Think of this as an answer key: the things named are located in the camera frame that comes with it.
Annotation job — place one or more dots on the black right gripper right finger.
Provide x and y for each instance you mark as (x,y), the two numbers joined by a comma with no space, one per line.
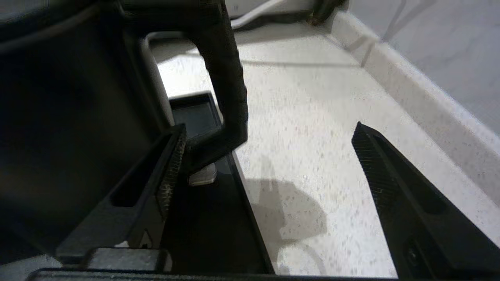
(429,242)

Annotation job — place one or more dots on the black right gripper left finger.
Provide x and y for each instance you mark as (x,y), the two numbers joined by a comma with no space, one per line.
(97,234)

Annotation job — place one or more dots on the black electric kettle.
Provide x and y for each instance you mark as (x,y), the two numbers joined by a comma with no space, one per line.
(78,117)

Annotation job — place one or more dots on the black serving tray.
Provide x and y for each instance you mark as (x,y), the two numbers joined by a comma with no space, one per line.
(218,234)

